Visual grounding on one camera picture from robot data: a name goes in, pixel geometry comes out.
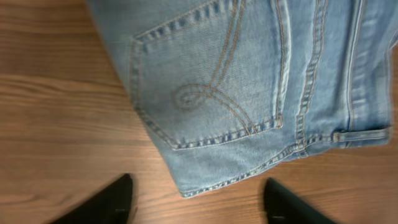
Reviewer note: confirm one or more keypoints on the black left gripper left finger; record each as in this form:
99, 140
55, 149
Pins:
112, 205

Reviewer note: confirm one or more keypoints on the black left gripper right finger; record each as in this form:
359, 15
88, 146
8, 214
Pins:
284, 207

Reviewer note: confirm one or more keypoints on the light blue denim jeans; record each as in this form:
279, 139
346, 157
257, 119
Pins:
228, 89

